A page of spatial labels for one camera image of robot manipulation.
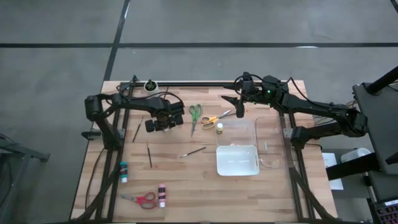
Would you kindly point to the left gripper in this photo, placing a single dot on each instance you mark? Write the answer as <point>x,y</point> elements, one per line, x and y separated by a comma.
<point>169,112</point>

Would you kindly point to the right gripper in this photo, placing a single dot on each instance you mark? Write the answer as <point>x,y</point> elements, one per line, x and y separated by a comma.
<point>252,91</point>

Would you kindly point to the thin dark paintbrush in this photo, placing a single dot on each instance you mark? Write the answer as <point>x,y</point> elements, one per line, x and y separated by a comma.
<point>138,129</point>
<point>149,155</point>

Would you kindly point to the brown paintbrush tan bristles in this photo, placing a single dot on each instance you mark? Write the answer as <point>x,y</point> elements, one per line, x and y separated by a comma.
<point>166,92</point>

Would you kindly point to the yellow paint bottle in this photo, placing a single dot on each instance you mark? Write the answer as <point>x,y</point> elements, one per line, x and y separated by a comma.
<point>219,128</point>

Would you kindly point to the black paintbrush silver ferrule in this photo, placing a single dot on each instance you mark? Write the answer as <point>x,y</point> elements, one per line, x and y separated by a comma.
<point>193,152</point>

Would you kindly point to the small clear plastic bin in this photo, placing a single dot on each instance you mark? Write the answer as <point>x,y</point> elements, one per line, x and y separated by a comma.
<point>239,133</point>

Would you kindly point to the teal paint bottle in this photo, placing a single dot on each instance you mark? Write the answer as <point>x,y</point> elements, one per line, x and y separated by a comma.
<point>123,171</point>

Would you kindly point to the white plastic bin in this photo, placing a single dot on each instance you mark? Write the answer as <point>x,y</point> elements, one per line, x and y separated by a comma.
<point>237,160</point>

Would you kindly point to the pink paint bottle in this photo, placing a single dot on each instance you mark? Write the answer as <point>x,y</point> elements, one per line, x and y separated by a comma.
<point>161,195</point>

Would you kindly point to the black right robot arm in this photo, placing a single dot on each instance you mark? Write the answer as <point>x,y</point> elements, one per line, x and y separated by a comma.
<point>311,107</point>

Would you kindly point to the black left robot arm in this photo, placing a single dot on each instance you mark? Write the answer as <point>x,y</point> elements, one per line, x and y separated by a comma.
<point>130,104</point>

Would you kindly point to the green scissors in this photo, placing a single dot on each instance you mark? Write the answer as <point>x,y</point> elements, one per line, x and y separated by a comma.
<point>195,113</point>

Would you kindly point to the yellow scissors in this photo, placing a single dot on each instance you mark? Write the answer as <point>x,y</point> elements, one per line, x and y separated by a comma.
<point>209,121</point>

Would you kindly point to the white plant pot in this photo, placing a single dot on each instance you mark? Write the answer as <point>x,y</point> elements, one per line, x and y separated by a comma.
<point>155,89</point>

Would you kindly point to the small green plant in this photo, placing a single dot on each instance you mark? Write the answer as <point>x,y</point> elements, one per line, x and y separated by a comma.
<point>150,84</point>

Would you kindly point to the large clear plastic bin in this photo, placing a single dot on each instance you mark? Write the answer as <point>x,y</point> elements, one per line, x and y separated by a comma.
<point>275,155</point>

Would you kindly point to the red scissors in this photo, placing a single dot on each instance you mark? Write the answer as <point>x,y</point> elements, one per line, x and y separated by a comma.
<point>143,200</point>

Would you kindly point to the white plastic container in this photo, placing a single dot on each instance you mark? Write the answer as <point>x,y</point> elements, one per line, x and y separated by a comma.
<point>356,154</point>

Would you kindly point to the white paper sheet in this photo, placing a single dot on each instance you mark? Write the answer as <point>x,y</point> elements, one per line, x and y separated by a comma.
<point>337,185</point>

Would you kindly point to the black equipment cart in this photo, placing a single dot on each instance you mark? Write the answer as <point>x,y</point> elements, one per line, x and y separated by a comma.
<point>379,124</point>

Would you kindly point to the dark grey furniture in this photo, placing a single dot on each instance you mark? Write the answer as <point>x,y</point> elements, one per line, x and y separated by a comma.
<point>18,152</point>

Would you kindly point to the black keyboard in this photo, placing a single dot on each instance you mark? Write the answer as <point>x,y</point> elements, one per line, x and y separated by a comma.
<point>387,213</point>

